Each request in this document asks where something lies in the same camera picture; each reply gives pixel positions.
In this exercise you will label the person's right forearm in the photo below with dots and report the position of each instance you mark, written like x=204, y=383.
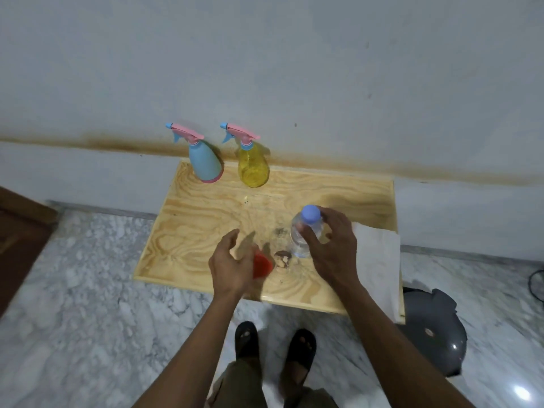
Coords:
x=395, y=356

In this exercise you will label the red plastic funnel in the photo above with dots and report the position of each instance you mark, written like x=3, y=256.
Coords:
x=262, y=265

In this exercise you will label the light wooden table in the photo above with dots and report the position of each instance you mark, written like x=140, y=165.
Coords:
x=199, y=225

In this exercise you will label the blue spray bottle pink trigger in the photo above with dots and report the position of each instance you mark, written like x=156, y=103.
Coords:
x=205, y=161

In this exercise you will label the clear water bottle blue cap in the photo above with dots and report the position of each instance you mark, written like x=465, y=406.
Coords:
x=300, y=240

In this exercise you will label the white cloth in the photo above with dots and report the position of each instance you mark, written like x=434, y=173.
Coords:
x=378, y=267

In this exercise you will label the clear glass bottle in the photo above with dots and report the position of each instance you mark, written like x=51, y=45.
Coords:
x=281, y=244

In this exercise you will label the brown wooden door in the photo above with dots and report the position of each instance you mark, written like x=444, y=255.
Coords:
x=21, y=246

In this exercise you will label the person's left forearm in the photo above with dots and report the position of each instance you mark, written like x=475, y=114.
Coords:
x=191, y=356

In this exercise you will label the person's olive trousers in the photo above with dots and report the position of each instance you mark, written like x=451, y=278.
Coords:
x=238, y=388

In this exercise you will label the person's right hand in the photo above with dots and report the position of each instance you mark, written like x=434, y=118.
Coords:
x=338, y=254

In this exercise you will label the yellow spray bottle pink trigger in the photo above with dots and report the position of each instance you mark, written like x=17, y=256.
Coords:
x=253, y=165

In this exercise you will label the person's left thumb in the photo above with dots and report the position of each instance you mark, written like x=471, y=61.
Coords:
x=231, y=240

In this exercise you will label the person's right thumb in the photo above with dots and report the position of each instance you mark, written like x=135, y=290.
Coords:
x=309, y=240

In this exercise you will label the person's black sandal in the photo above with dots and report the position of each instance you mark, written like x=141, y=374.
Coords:
x=301, y=356
x=247, y=339

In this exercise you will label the person's right black sandal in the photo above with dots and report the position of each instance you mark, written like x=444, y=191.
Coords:
x=301, y=356

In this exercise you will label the person's left hand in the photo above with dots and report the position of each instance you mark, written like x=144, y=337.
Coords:
x=227, y=267

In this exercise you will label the person's left black sandal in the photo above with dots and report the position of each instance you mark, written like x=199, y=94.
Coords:
x=247, y=339

